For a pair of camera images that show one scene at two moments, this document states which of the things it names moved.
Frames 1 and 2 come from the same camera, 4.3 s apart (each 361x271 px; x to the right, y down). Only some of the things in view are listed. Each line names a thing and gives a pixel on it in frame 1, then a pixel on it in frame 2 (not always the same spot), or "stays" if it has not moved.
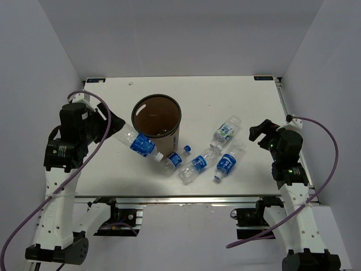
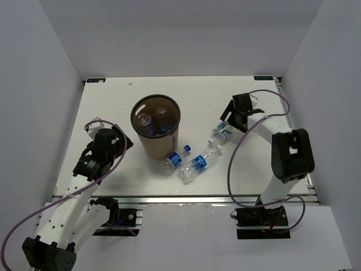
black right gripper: [265, 127] -> [230, 109]
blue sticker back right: [263, 78] stays
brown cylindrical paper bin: [157, 117] stays
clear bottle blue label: [228, 162] -> [164, 125]
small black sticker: [96, 80] stays
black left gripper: [117, 123] -> [118, 144]
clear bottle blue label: [138, 143] -> [144, 121]
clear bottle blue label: [198, 163] stays
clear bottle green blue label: [226, 130] stays
